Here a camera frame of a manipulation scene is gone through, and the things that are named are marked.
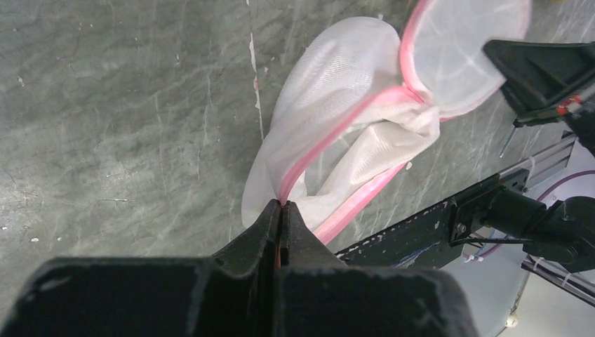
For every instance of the aluminium extrusion rail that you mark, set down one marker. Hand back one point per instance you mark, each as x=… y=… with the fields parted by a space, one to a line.
x=540 y=166

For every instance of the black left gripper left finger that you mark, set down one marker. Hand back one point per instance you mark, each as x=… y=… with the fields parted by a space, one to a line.
x=226 y=294

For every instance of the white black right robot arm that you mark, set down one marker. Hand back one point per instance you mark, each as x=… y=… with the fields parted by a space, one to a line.
x=562 y=232

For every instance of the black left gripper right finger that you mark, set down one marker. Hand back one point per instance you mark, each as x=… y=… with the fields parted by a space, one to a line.
x=316 y=294

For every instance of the pink zip mesh laundry bag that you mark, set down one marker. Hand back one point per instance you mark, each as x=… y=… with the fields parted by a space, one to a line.
x=364 y=100

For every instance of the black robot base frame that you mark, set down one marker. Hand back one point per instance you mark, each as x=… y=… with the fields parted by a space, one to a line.
x=423 y=239

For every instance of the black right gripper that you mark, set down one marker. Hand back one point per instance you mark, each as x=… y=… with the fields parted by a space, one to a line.
x=548 y=83

